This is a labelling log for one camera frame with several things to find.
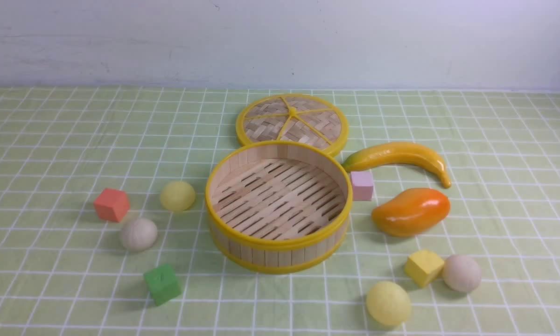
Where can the yellow bun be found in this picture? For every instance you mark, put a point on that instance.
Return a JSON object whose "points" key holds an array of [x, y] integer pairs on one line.
{"points": [[388, 303], [177, 196]]}

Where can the white bun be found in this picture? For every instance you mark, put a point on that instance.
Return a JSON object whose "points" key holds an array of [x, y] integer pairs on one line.
{"points": [[138, 234], [462, 273]]}

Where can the bamboo steamer tray yellow rim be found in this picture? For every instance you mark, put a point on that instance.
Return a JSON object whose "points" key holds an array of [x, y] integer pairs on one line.
{"points": [[278, 207]]}

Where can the woven bamboo steamer lid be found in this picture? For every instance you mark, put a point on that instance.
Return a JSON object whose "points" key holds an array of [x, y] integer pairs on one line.
{"points": [[294, 117]]}

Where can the pink cube block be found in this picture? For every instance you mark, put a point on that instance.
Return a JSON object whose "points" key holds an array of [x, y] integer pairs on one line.
{"points": [[362, 185]]}

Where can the yellow toy banana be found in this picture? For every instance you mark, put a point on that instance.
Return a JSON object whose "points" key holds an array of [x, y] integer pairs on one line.
{"points": [[399, 153]]}

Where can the orange toy mango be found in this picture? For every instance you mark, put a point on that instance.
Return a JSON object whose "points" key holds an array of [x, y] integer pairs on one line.
{"points": [[411, 212]]}

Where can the green cube block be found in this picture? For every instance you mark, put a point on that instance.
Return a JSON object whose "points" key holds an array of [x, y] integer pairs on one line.
{"points": [[162, 284]]}

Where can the red cube block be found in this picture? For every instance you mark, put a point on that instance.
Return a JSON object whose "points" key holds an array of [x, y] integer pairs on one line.
{"points": [[111, 205]]}

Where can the yellow cube block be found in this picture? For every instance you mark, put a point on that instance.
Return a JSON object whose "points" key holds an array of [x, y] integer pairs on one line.
{"points": [[423, 267]]}

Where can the green checkered tablecloth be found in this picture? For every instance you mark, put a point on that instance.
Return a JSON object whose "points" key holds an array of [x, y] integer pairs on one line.
{"points": [[64, 272]]}

